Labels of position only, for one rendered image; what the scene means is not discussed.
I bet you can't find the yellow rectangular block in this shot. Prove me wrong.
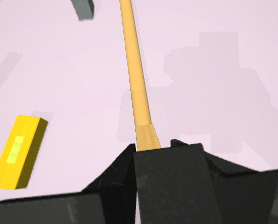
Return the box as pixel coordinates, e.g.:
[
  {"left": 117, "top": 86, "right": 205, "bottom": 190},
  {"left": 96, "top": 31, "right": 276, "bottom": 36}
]
[{"left": 0, "top": 115, "right": 48, "bottom": 190}]

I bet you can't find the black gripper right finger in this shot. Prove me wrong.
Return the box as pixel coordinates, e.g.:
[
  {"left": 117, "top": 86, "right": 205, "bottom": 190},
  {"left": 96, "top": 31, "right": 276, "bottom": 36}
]
[{"left": 205, "top": 151, "right": 278, "bottom": 224}]

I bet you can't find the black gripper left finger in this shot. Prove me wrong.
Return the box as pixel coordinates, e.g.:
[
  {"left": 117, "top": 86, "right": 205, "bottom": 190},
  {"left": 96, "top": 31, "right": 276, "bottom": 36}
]
[{"left": 0, "top": 143, "right": 137, "bottom": 224}]

